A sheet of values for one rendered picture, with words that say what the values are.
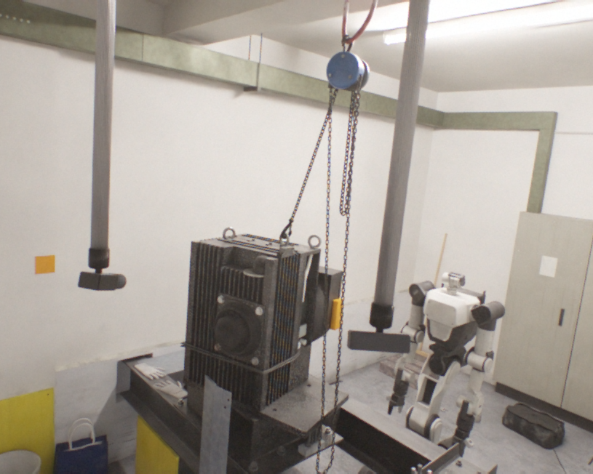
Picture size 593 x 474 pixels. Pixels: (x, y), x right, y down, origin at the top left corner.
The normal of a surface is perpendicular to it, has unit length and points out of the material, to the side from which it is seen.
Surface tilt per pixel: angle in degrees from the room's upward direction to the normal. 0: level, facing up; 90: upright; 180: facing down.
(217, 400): 90
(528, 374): 90
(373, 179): 90
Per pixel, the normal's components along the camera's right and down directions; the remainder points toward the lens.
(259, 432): 0.67, 0.17
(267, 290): -0.54, 0.08
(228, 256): 0.84, 0.15
